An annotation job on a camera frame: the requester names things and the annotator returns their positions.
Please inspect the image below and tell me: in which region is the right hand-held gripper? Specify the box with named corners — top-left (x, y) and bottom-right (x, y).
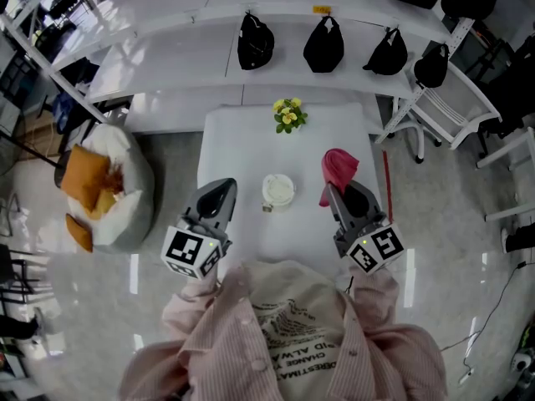
top-left (325, 180), bottom-right (405, 276)

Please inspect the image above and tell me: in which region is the person's pink striped shirt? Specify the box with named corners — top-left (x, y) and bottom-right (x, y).
top-left (119, 261), bottom-right (448, 401)

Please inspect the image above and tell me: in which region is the blue bag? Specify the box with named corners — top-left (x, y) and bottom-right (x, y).
top-left (53, 94), bottom-right (84, 135)

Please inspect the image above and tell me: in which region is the person's cream printed top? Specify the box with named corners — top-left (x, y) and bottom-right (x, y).
top-left (244, 261), bottom-right (348, 401)

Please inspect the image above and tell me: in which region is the red bar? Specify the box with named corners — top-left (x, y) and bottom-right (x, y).
top-left (382, 150), bottom-right (395, 221)

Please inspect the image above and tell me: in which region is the white office chair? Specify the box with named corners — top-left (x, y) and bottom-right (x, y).
top-left (392, 79), bottom-right (502, 165)

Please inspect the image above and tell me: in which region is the black office chair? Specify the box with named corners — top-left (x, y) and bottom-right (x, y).
top-left (476, 35), bottom-right (535, 141)

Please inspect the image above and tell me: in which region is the small orange cushion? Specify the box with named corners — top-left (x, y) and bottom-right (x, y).
top-left (85, 188), bottom-right (118, 221)

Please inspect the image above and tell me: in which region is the white grey beanbag chair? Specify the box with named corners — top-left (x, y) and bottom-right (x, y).
top-left (66, 122), bottom-right (155, 255)

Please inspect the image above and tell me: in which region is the black baseball cap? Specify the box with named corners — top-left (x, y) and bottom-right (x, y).
top-left (237, 11), bottom-right (276, 72)

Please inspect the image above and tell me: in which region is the person's left forearm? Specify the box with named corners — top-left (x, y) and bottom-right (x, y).
top-left (162, 272), bottom-right (235, 342)

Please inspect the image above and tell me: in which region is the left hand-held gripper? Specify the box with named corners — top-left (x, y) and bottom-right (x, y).
top-left (160, 178), bottom-right (238, 282)

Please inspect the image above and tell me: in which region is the black tote bag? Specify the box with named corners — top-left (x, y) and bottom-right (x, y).
top-left (303, 14), bottom-right (346, 74)

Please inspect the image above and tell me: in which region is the person's right forearm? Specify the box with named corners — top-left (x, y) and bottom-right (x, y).
top-left (349, 265), bottom-right (400, 333)

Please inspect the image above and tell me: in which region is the pink cloth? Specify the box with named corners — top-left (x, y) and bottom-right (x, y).
top-left (319, 148), bottom-right (360, 208)

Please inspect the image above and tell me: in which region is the black waist bag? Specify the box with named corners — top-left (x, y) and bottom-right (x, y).
top-left (362, 27), bottom-right (409, 77)
top-left (413, 43), bottom-right (451, 89)

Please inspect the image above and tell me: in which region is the yellow potted flower plant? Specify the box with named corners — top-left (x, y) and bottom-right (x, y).
top-left (272, 97), bottom-right (309, 135)

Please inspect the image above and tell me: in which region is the white cup with lid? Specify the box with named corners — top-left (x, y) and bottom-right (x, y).
top-left (261, 173), bottom-right (297, 214)

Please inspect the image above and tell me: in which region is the large orange cushion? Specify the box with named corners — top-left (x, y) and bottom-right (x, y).
top-left (60, 144), bottom-right (112, 212)

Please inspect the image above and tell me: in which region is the flat orange cushion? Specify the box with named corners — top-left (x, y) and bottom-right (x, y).
top-left (65, 213), bottom-right (94, 253)

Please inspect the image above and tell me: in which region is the black floor cable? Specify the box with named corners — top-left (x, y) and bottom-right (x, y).
top-left (459, 261), bottom-right (527, 386)

